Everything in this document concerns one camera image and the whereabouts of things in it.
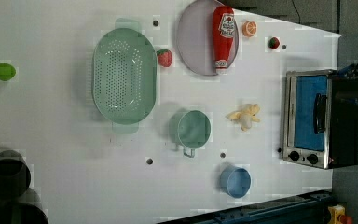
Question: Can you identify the peeled banana toy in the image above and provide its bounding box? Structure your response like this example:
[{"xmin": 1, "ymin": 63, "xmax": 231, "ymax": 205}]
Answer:
[{"xmin": 226, "ymin": 104, "xmax": 260, "ymax": 132}]

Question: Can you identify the dark robot base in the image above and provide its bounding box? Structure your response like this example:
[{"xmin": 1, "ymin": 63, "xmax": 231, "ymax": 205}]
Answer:
[{"xmin": 0, "ymin": 150, "xmax": 49, "ymax": 224}]

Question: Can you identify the black toaster oven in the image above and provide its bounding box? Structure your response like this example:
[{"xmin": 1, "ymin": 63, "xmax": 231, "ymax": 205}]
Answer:
[{"xmin": 282, "ymin": 70, "xmax": 358, "ymax": 169}]

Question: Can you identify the large red strawberry toy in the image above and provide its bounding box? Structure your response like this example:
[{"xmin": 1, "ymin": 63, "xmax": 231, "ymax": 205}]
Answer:
[{"xmin": 157, "ymin": 49, "xmax": 172, "ymax": 67}]

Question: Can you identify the green plastic colander basket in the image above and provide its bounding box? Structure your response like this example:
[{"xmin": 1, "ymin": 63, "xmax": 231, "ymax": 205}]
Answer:
[{"xmin": 92, "ymin": 18, "xmax": 157, "ymax": 134}]

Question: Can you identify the grey round plate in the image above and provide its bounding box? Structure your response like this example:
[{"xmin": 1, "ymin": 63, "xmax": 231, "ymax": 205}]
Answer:
[{"xmin": 176, "ymin": 0, "xmax": 239, "ymax": 76}]

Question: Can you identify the blue cup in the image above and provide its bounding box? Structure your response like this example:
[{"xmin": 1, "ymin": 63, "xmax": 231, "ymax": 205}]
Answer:
[{"xmin": 219, "ymin": 164, "xmax": 252, "ymax": 199}]

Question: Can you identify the red ketchup bottle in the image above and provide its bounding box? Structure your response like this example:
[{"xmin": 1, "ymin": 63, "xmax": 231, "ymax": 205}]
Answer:
[{"xmin": 213, "ymin": 6, "xmax": 235, "ymax": 75}]

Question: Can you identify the orange slice toy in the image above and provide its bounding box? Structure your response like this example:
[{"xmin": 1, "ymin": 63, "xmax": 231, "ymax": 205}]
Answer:
[{"xmin": 242, "ymin": 21, "xmax": 257, "ymax": 37}]

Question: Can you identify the small dark red strawberry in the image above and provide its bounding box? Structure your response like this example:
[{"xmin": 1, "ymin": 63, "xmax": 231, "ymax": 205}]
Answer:
[{"xmin": 268, "ymin": 37, "xmax": 280, "ymax": 49}]

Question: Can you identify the green lime toy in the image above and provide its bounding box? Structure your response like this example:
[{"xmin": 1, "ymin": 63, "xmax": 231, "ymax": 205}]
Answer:
[{"xmin": 0, "ymin": 63, "xmax": 16, "ymax": 81}]

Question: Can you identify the yellow emergency stop button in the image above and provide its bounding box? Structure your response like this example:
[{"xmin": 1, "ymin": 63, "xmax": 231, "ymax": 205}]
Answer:
[{"xmin": 328, "ymin": 205, "xmax": 353, "ymax": 224}]

